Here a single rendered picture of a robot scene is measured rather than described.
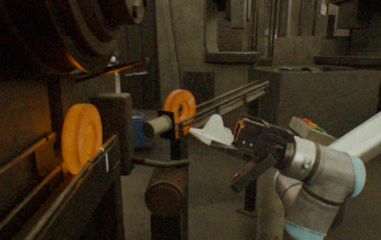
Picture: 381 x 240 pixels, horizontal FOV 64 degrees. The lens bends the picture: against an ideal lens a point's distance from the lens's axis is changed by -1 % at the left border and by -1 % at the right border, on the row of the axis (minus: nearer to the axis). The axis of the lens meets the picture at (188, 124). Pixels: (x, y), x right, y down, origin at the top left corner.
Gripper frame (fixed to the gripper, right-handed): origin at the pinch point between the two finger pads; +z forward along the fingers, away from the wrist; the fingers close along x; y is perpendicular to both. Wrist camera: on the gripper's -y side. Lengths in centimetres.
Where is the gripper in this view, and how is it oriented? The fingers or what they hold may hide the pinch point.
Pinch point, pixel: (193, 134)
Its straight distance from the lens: 65.9
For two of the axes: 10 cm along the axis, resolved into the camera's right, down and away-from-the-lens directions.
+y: 3.1, -9.2, -2.4
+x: -0.4, 2.4, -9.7
